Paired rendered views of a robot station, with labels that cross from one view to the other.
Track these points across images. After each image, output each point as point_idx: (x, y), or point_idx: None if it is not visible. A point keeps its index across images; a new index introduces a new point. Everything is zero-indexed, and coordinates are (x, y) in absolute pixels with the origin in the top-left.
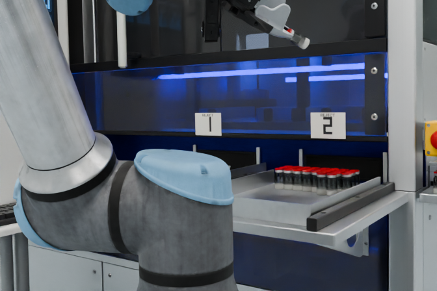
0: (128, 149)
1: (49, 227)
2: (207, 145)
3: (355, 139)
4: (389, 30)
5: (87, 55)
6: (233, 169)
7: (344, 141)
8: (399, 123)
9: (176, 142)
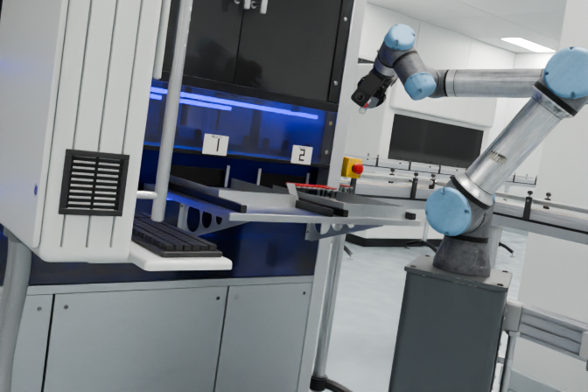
0: None
1: (472, 222)
2: (180, 161)
3: (314, 165)
4: (341, 101)
5: None
6: (200, 183)
7: (304, 165)
8: (337, 157)
9: (147, 156)
